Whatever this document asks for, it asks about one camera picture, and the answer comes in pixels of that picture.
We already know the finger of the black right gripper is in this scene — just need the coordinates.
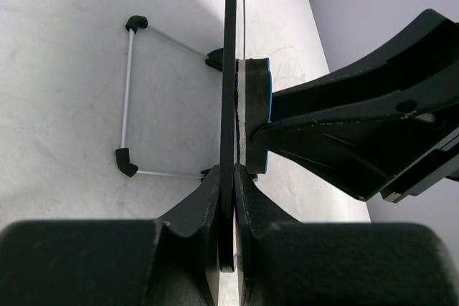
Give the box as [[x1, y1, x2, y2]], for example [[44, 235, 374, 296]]
[[272, 9, 458, 120], [255, 94, 458, 201]]

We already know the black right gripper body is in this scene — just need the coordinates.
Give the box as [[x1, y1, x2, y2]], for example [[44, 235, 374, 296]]
[[380, 130, 458, 203]]

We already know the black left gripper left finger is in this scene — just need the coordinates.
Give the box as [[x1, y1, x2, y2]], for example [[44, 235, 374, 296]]
[[1, 166, 219, 305]]

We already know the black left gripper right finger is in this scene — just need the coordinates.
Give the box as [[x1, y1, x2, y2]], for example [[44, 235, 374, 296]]
[[234, 164, 458, 305]]

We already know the white board with black frame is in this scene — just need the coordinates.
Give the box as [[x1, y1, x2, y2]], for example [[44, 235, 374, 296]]
[[218, 0, 237, 273]]

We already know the wire whiteboard stand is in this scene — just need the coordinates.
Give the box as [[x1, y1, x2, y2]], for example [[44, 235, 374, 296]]
[[115, 14, 224, 181]]

